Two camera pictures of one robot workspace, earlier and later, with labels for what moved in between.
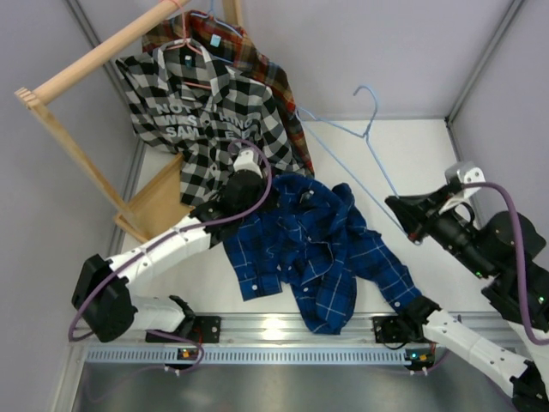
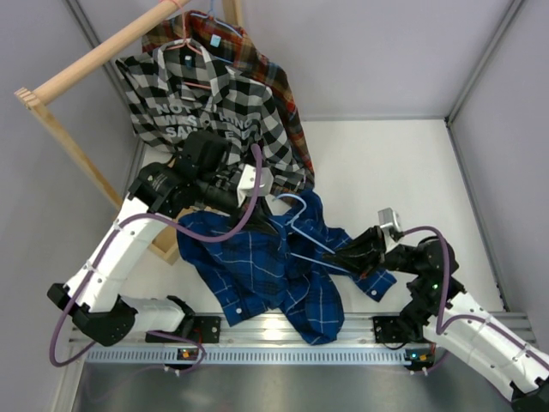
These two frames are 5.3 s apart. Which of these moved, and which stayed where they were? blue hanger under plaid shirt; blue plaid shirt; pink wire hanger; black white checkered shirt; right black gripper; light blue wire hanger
Moved: right black gripper; light blue wire hanger; blue plaid shirt
Stayed: blue hanger under plaid shirt; black white checkered shirt; pink wire hanger
